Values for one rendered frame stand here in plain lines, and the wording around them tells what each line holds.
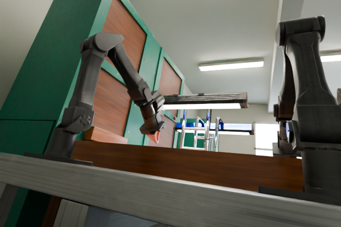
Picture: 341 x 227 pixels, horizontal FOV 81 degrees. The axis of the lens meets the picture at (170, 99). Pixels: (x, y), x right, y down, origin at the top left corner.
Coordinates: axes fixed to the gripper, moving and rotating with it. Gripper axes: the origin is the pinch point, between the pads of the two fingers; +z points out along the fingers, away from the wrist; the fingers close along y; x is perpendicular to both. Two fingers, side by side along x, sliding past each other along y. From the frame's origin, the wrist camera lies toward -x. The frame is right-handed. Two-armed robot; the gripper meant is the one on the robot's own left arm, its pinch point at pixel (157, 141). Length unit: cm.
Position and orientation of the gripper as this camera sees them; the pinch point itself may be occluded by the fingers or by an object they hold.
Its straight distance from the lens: 93.6
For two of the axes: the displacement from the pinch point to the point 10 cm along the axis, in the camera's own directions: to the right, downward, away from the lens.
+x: -3.7, 4.5, -8.1
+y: -9.0, 0.3, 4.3
